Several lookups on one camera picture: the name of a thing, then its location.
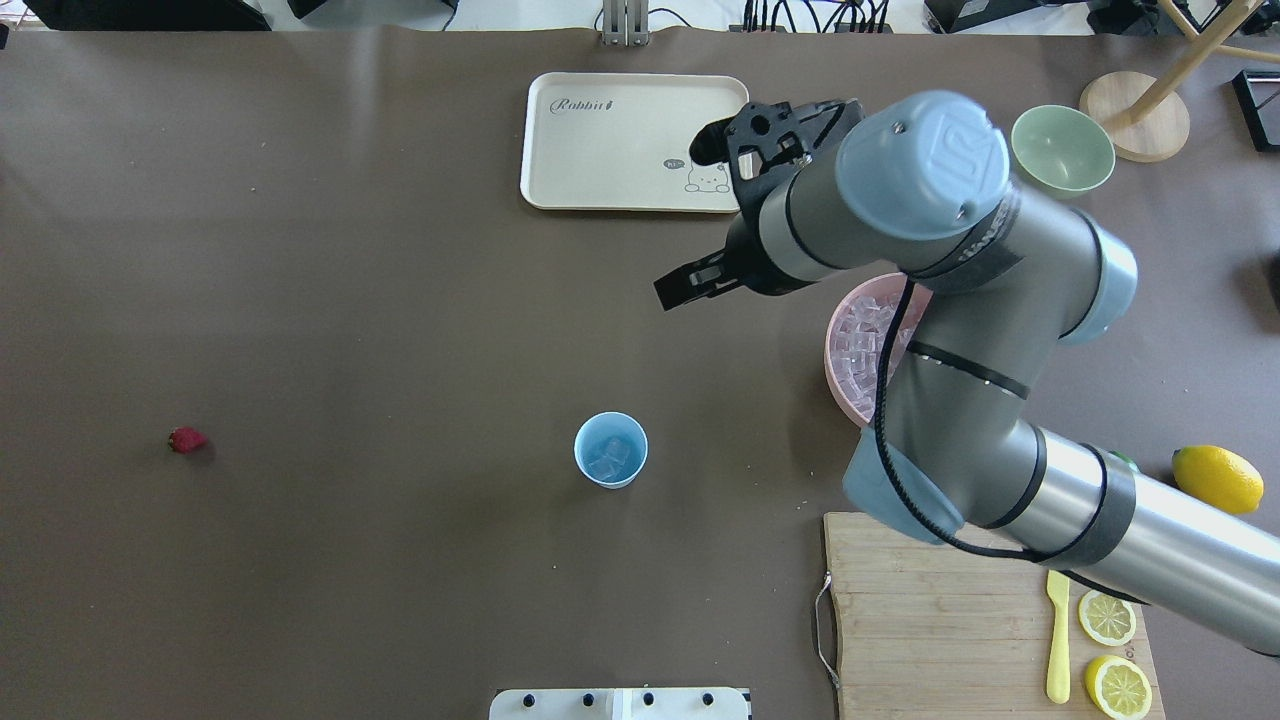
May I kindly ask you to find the yellow lemon outer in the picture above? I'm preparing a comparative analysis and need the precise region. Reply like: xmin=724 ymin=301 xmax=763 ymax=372
xmin=1171 ymin=445 xmax=1265 ymax=515

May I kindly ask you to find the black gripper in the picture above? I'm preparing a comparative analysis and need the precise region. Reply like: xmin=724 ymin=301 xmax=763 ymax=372
xmin=653 ymin=215 xmax=801 ymax=311

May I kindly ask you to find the pink bowl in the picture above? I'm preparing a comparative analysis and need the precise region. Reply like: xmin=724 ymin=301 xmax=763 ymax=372
xmin=826 ymin=273 xmax=936 ymax=429

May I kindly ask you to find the light blue cup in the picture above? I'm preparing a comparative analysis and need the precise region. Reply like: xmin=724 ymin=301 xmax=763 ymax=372
xmin=573 ymin=411 xmax=649 ymax=489

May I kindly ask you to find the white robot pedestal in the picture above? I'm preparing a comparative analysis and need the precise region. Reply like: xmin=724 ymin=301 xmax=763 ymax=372
xmin=488 ymin=685 xmax=754 ymax=719

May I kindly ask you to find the bamboo cutting board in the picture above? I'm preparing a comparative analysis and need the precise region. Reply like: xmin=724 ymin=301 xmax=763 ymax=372
xmin=822 ymin=512 xmax=1158 ymax=719

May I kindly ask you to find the lemon slice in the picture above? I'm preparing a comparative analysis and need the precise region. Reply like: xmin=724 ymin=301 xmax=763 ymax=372
xmin=1076 ymin=591 xmax=1138 ymax=647

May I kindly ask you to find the red strawberry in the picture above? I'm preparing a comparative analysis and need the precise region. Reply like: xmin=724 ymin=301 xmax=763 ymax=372
xmin=166 ymin=427 xmax=209 ymax=455

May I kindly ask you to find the yellow plastic knife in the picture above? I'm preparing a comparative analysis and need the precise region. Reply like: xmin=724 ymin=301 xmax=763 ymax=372
xmin=1044 ymin=570 xmax=1071 ymax=705

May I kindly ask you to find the pile of clear ice cubes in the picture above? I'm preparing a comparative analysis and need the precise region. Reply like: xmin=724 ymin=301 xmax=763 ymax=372
xmin=831 ymin=290 xmax=925 ymax=401

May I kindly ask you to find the lemon half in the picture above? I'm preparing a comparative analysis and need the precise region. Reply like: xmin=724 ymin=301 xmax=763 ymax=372
xmin=1084 ymin=655 xmax=1155 ymax=719

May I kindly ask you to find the green bowl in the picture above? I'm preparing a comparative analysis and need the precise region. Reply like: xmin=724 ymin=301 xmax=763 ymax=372
xmin=1009 ymin=105 xmax=1116 ymax=200

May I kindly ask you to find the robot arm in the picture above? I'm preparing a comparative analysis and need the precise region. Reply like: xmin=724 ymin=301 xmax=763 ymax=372
xmin=655 ymin=90 xmax=1279 ymax=659

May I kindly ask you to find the wooden cup stand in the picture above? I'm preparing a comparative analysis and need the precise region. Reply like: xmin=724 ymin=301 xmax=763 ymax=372
xmin=1078 ymin=1 xmax=1279 ymax=163

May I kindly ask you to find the cream rabbit tray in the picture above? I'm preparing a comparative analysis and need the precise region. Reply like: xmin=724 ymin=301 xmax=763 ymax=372
xmin=518 ymin=72 xmax=750 ymax=214

